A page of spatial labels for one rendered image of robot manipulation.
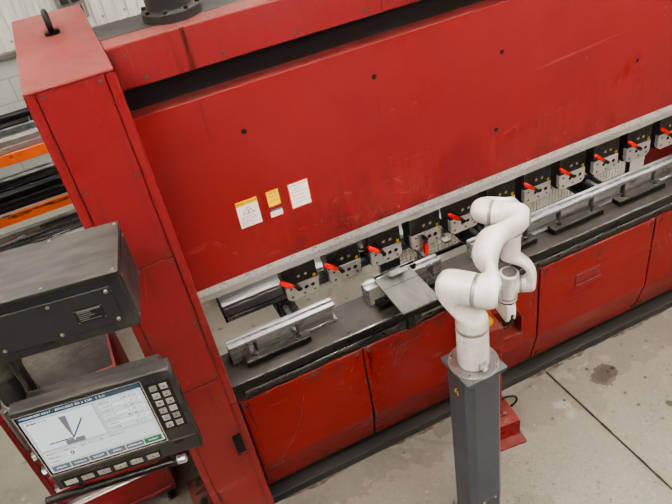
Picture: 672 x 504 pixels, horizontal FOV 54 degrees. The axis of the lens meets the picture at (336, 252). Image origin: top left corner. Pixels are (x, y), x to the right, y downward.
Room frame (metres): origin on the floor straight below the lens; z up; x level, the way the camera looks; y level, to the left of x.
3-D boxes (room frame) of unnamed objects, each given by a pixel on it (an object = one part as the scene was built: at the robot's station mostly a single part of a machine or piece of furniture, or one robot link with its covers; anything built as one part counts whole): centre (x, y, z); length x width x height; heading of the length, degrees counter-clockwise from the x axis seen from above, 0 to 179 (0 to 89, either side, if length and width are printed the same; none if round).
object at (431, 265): (2.33, -0.28, 0.92); 0.39 x 0.06 x 0.10; 108
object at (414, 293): (2.17, -0.27, 1.00); 0.26 x 0.18 x 0.01; 18
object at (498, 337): (2.13, -0.64, 0.75); 0.20 x 0.16 x 0.18; 101
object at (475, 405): (1.69, -0.43, 0.50); 0.18 x 0.18 x 1.00; 19
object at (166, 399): (1.36, 0.75, 1.42); 0.45 x 0.12 x 0.36; 98
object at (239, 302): (2.72, -0.51, 0.93); 2.30 x 0.14 x 0.10; 108
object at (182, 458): (1.33, 0.82, 1.20); 0.45 x 0.03 x 0.08; 98
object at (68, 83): (2.18, 0.76, 1.15); 0.85 x 0.25 x 2.30; 18
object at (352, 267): (2.24, -0.01, 1.18); 0.15 x 0.09 x 0.17; 108
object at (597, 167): (2.68, -1.34, 1.18); 0.15 x 0.09 x 0.17; 108
